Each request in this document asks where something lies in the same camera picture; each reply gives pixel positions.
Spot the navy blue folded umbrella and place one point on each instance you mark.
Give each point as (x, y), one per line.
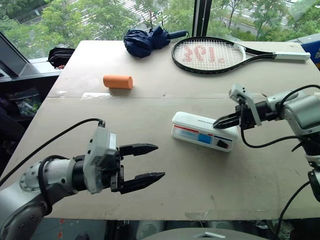
(147, 41)

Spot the dark window frame post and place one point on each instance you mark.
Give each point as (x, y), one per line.
(202, 17)

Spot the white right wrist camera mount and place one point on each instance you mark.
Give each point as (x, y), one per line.
(246, 100)

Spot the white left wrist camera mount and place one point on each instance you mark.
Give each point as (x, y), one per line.
(100, 155)

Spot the white plastic pencil case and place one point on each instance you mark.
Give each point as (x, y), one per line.
(200, 130)

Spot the black and white tennis racket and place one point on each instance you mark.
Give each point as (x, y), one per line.
(212, 55)

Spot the blue box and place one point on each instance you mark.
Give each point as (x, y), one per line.
(312, 48)

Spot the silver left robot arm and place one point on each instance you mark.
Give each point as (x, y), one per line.
(32, 197)

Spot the orange cylinder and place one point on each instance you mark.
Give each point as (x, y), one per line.
(117, 81)

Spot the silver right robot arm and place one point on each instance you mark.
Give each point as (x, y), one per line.
(297, 112)

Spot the clear bag with green items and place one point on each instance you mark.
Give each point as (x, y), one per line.
(27, 105)

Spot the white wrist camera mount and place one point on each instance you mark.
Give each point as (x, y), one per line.
(246, 100)
(100, 155)

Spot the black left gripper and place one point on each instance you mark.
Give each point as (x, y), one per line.
(117, 172)

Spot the grey rounded robot body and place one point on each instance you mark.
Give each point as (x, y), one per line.
(207, 235)

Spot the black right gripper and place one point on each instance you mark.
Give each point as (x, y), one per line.
(246, 116)

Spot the black bag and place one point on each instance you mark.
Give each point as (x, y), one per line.
(60, 56)

